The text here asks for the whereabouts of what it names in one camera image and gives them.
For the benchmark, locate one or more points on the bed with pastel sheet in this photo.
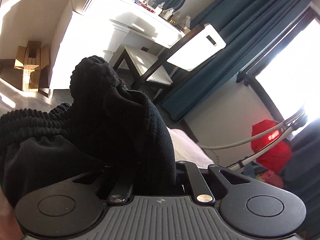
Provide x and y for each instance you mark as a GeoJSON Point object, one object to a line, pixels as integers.
{"type": "Point", "coordinates": [185, 145]}

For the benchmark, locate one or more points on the dark chair with white back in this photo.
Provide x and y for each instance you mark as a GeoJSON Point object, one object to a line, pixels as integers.
{"type": "Point", "coordinates": [195, 47]}

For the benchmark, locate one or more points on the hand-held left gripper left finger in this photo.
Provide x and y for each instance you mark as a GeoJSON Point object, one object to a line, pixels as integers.
{"type": "Point", "coordinates": [122, 188]}

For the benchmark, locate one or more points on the black pants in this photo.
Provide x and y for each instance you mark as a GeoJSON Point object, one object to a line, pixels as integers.
{"type": "Point", "coordinates": [100, 130]}

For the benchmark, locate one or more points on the pink garment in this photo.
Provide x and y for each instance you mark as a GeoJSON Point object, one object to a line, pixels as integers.
{"type": "Point", "coordinates": [271, 178]}

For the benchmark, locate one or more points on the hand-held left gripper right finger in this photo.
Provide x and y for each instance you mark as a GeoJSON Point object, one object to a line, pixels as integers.
{"type": "Point", "coordinates": [193, 180]}

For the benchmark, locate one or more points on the group of cosmetic bottles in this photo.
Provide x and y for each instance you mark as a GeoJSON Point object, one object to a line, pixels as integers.
{"type": "Point", "coordinates": [172, 15]}

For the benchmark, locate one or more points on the cardboard boxes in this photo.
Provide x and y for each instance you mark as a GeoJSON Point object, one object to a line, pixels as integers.
{"type": "Point", "coordinates": [32, 62]}

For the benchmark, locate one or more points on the garment steamer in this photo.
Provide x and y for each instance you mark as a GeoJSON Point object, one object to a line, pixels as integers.
{"type": "Point", "coordinates": [250, 140]}

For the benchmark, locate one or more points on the blue garment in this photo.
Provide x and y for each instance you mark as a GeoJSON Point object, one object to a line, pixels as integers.
{"type": "Point", "coordinates": [251, 170]}

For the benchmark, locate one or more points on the short teal curtain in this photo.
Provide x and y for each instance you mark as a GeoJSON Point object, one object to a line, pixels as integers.
{"type": "Point", "coordinates": [225, 42]}

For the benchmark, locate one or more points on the white vanity table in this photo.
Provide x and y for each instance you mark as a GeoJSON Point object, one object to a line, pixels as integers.
{"type": "Point", "coordinates": [95, 30]}

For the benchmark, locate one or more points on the dark framed window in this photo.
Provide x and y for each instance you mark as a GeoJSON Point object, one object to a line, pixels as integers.
{"type": "Point", "coordinates": [287, 80]}

